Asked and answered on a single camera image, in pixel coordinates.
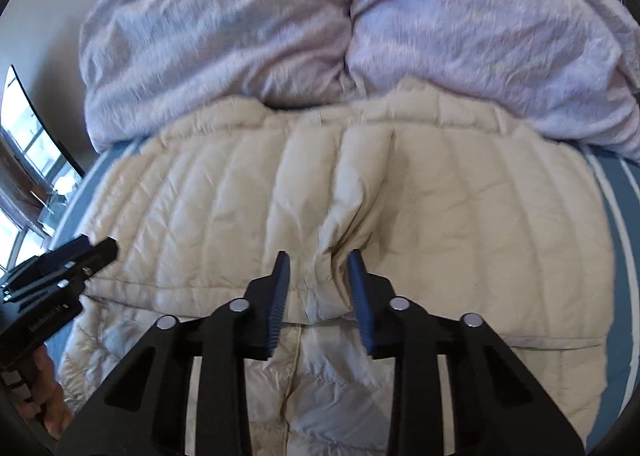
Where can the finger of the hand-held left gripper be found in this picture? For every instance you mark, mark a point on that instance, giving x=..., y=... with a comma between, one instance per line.
x=60, y=253
x=102, y=252

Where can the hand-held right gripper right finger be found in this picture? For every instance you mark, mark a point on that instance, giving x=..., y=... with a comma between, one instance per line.
x=359, y=286

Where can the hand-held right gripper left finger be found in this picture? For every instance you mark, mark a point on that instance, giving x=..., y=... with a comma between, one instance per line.
x=281, y=286

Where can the beige puffer jacket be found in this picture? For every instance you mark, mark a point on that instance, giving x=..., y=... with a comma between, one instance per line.
x=400, y=196

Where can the person's left hand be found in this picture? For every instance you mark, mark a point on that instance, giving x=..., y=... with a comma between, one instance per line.
x=47, y=386

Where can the brown curtain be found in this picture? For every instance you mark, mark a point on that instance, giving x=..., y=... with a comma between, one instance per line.
x=20, y=176

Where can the window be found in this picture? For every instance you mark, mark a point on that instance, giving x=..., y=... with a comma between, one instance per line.
x=30, y=106

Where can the lilac duvet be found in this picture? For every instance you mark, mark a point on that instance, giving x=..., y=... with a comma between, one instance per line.
x=240, y=36

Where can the blue white-striped bed sheet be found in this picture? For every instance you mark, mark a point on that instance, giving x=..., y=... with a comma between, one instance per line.
x=607, y=186

